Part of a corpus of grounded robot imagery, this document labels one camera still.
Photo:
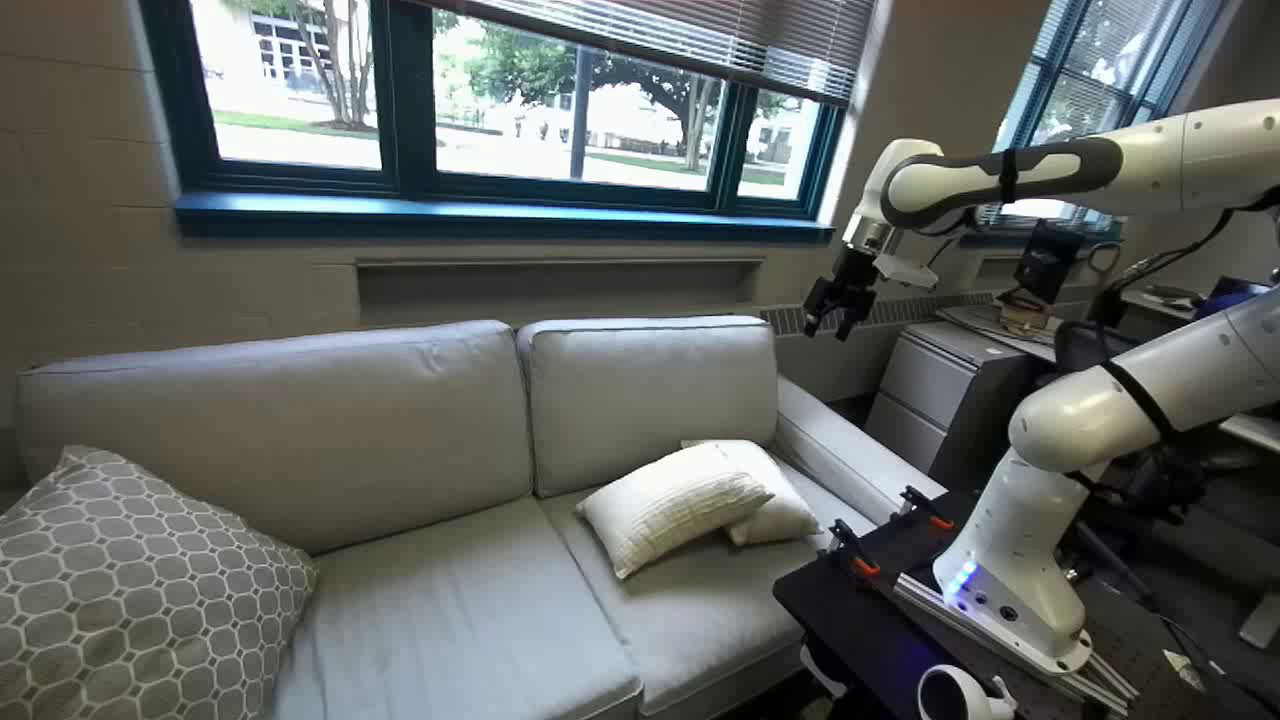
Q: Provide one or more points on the narrow light blue window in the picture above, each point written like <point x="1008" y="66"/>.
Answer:
<point x="1064" y="60"/>

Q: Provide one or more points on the black robot table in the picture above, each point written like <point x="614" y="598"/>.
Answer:
<point x="852" y="627"/>

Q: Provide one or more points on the cream striped pillow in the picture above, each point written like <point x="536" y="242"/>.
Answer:
<point x="675" y="504"/>
<point x="783" y="514"/>

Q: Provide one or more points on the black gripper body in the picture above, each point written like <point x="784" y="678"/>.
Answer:
<point x="846" y="280"/>

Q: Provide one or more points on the grey lattice pattern pillow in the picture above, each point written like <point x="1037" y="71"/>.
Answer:
<point x="127" y="603"/>

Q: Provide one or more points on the wide blue frame window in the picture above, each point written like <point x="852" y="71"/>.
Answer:
<point x="406" y="134"/>

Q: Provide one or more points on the orange black clamp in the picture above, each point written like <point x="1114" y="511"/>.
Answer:
<point x="943" y="520"/>
<point x="867" y="566"/>

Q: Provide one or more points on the silver robot mounting plate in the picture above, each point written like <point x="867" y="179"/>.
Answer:
<point x="984" y="637"/>

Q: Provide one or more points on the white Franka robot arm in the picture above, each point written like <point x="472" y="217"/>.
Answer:
<point x="1042" y="533"/>

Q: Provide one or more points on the grey window blinds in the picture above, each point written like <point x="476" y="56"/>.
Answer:
<point x="735" y="41"/>

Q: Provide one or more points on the wall heater vent grille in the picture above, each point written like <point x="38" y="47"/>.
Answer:
<point x="784" y="322"/>

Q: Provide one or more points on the white VR controller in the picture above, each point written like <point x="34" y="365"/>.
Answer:
<point x="955" y="692"/>

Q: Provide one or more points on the grey drawer cabinet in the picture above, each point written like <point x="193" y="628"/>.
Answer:
<point x="933" y="387"/>

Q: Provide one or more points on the black office chair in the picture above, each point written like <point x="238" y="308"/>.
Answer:
<point x="1174" y="487"/>

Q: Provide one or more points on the grey fabric sofa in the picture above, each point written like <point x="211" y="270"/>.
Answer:
<point x="402" y="426"/>

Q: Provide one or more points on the dark blue desk object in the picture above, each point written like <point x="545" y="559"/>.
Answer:
<point x="1233" y="297"/>

